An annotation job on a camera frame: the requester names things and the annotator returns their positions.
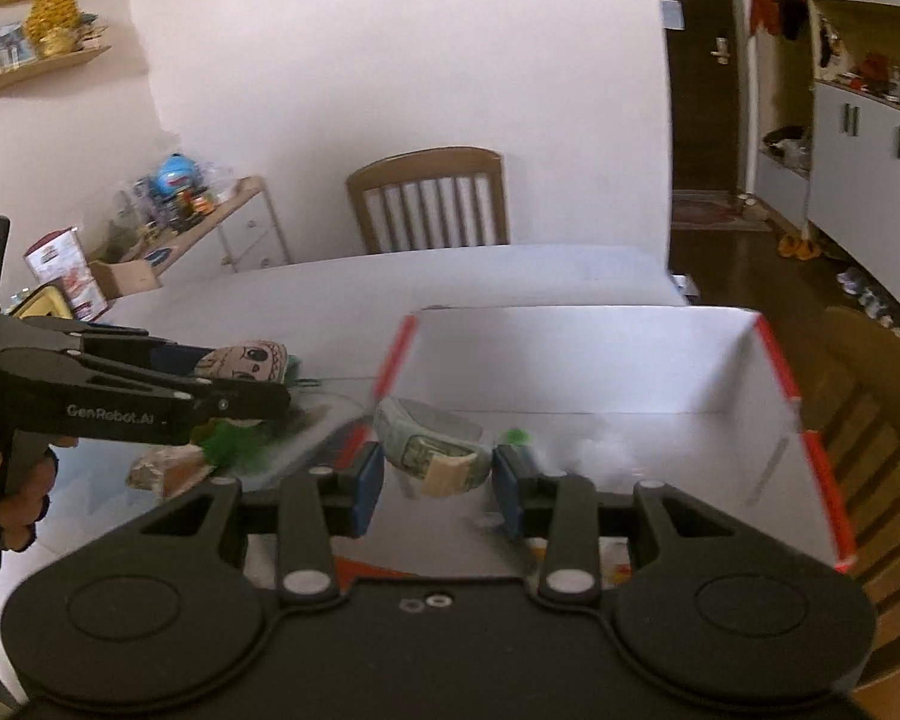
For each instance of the brown packet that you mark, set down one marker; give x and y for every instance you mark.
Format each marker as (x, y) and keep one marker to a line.
(169, 472)

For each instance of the grey wooden wall cabinet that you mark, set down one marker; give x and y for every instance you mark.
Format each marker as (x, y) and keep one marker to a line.
(855, 165)

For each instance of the white wooden sideboard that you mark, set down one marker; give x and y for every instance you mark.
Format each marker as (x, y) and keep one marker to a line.
(247, 229)

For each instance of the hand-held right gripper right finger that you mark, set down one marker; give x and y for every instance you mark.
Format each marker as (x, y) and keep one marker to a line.
(508, 491)

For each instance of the orange slippers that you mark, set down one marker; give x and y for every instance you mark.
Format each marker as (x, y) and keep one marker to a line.
(799, 246)

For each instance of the green plastic packet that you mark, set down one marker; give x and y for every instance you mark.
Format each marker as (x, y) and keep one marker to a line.
(516, 435)

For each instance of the light sneakers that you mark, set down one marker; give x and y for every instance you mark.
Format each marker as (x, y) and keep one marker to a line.
(870, 300)

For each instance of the dark hanging bag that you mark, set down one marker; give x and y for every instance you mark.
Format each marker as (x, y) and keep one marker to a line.
(793, 7)

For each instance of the dark door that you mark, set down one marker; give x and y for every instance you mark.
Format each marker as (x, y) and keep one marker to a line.
(701, 105)

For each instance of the clear plastic bag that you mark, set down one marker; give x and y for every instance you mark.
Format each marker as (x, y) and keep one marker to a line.
(124, 229)

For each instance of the white tissue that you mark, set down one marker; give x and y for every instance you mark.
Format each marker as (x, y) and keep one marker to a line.
(604, 457)

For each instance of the wooden wall shelf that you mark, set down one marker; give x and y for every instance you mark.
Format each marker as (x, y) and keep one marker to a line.
(45, 71)

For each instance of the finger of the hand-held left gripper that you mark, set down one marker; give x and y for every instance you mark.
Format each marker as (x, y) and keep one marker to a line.
(120, 349)
(247, 401)

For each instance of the golden ornament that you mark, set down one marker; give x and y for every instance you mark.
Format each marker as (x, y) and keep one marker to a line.
(52, 22)

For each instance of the wooden slatted chair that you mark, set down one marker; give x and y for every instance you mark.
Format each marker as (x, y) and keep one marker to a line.
(877, 465)
(427, 169)

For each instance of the small photo frame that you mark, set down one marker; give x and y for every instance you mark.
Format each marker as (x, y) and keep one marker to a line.
(9, 45)

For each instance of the green fuzzy toy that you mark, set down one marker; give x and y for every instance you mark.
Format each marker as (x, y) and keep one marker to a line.
(236, 446)

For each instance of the red ornament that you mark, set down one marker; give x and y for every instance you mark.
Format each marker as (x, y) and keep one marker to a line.
(874, 67)

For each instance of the person's left hand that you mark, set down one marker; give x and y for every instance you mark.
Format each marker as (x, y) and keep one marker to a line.
(26, 495)

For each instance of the yellow teal tissue box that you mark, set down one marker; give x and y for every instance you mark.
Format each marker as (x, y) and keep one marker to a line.
(41, 304)

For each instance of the red white snack bag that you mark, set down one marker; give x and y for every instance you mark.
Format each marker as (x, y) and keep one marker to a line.
(60, 262)

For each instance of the dark door rug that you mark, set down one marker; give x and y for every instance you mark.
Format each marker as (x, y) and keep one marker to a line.
(720, 211)

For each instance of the red shoe box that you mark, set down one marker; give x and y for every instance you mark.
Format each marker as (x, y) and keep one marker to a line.
(607, 367)

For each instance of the wooden tray box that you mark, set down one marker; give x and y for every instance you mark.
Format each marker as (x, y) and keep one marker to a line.
(124, 276)

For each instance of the red hanging cloth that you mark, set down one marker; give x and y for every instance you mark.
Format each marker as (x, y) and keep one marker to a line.
(765, 7)

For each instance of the white wall switch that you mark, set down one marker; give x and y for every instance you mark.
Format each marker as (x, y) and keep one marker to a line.
(673, 15)

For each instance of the cartoon face toy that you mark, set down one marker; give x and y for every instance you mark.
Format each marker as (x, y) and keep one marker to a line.
(244, 361)

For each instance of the blue round toy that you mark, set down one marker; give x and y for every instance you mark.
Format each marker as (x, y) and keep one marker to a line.
(176, 176)

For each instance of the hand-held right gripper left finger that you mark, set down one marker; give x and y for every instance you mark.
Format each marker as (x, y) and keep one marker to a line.
(367, 491)

